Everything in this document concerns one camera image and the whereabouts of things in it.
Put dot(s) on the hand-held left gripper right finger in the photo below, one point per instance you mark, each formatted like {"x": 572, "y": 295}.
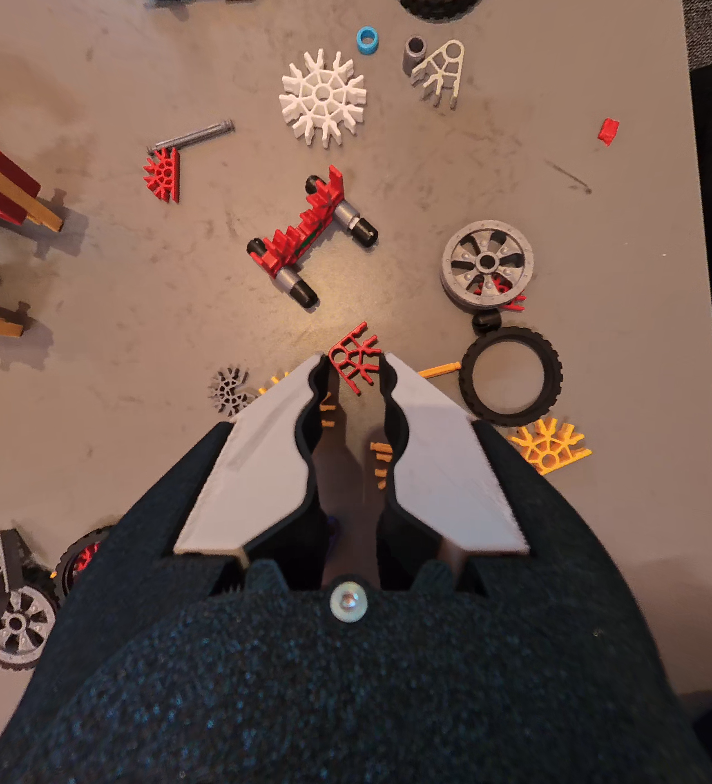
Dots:
{"x": 454, "y": 465}

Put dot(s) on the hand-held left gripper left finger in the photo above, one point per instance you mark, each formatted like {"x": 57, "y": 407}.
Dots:
{"x": 258, "y": 465}

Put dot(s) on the red fan connector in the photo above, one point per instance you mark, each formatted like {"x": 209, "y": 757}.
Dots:
{"x": 353, "y": 358}

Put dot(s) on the multicoloured toy vehicle model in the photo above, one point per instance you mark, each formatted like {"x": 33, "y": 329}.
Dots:
{"x": 0, "y": 177}

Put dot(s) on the small grey snowflake connector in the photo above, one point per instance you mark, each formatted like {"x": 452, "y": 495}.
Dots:
{"x": 230, "y": 392}

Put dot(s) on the orange fan connector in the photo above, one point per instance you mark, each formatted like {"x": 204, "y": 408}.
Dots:
{"x": 273, "y": 383}

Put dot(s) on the yellow fan connector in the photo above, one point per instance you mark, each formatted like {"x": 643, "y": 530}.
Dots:
{"x": 549, "y": 450}

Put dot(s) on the short orange rod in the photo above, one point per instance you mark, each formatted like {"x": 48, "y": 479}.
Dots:
{"x": 438, "y": 369}

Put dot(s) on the small black cap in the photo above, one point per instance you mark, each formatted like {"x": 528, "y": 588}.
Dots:
{"x": 487, "y": 321}

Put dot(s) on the red connector under wheel hub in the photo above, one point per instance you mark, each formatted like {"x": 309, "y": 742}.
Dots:
{"x": 515, "y": 301}

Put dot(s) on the small tyre with red hub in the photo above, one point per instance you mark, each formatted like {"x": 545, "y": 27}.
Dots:
{"x": 80, "y": 560}

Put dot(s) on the silver spoked wheel hub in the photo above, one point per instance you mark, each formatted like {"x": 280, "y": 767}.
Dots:
{"x": 463, "y": 263}

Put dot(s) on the red connectors with black-capped rods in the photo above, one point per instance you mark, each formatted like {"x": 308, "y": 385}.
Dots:
{"x": 307, "y": 236}

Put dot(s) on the grey wheel with dark connectors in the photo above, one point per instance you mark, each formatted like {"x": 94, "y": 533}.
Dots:
{"x": 16, "y": 625}

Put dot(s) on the grey rod with red connector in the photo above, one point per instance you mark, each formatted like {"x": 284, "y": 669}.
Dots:
{"x": 164, "y": 174}

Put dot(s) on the small red toy piece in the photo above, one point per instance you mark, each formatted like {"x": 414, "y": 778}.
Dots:
{"x": 608, "y": 132}

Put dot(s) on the white snowflake connector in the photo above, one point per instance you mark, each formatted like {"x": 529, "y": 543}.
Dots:
{"x": 323, "y": 98}

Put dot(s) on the beige fan connector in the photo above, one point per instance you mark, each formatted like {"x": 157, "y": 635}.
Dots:
{"x": 444, "y": 76}

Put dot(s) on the grey cylinder spacer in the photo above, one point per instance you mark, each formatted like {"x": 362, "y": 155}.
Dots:
{"x": 414, "y": 55}

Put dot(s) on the large black rubber tyre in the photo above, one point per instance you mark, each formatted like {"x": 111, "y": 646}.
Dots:
{"x": 438, "y": 7}

